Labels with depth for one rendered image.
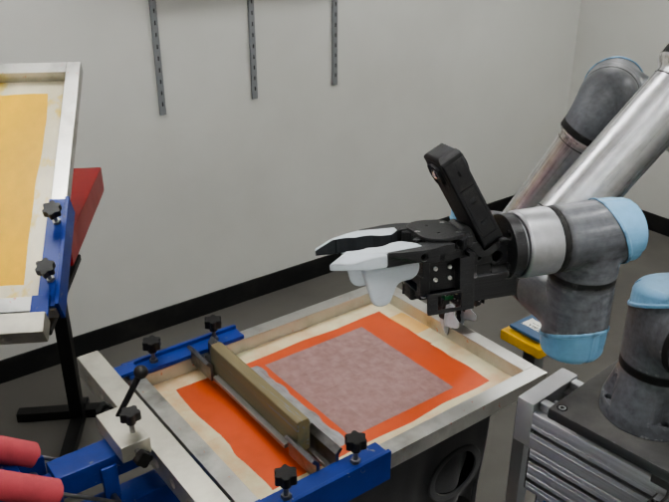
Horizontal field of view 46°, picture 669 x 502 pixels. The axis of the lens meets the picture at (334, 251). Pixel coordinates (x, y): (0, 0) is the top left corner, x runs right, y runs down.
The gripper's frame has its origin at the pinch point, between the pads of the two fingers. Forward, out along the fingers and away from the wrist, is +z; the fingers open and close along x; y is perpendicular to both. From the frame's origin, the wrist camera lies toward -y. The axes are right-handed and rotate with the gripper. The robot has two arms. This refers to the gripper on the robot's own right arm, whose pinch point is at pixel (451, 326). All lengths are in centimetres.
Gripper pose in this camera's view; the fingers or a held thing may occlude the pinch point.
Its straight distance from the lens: 203.7
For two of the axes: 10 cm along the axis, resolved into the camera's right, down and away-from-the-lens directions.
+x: 8.0, -2.6, 5.4
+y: 6.0, 3.4, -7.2
